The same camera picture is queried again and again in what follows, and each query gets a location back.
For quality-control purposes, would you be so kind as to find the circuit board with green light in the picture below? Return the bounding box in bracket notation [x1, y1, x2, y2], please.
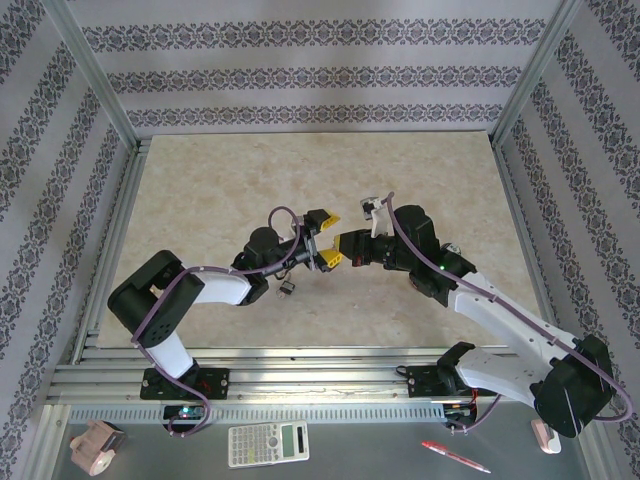
[163, 404, 206, 421]

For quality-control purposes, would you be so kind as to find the grey metal sheet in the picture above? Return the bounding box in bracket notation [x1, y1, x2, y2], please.
[49, 399, 589, 480]

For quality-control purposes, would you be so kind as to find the white scientific calculator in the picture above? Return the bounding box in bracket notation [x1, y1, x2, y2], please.
[227, 420, 311, 469]

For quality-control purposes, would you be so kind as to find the red pen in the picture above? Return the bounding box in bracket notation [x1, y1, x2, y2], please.
[420, 439, 492, 474]

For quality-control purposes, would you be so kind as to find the small pink stapler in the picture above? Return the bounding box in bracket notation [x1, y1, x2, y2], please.
[530, 418, 564, 455]

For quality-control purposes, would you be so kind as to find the pink tape dispenser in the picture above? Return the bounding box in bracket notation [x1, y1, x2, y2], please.
[69, 419, 127, 476]

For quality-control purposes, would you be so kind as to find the aluminium side rail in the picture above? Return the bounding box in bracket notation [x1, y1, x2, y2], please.
[74, 142, 151, 351]
[492, 139, 594, 381]

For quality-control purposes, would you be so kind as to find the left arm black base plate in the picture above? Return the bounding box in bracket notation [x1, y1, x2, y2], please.
[141, 367, 232, 401]

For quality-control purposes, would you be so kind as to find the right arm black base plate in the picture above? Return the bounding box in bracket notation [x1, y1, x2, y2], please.
[406, 364, 499, 400]

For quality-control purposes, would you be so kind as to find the slotted grey cable duct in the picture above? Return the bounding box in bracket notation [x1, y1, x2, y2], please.
[67, 402, 447, 425]

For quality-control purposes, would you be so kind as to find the aluminium frame post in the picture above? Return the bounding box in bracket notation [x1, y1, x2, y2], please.
[492, 0, 584, 144]
[42, 0, 141, 149]

